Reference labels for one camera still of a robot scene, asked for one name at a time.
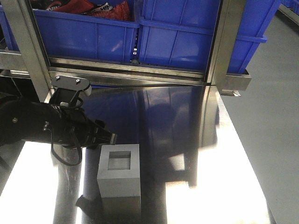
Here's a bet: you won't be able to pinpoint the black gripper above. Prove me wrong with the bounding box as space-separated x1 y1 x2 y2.
58 107 116 149

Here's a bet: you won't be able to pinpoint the gray square hollow base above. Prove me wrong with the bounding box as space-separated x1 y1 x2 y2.
97 144 141 198

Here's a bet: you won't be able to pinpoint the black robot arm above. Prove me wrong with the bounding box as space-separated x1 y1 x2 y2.
0 92 111 149

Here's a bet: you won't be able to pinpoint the blue bin with red items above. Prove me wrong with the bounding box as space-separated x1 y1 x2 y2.
33 0 139 62

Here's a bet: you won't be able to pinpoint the blue plastic bin right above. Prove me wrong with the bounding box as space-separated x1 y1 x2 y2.
137 0 280 74

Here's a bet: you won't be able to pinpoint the red packaged items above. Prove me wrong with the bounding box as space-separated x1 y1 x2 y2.
30 0 131 21

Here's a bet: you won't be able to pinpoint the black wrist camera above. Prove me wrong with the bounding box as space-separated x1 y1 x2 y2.
49 75 92 108

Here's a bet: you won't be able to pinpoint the stainless steel rack frame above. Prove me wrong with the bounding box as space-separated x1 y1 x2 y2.
0 0 251 101

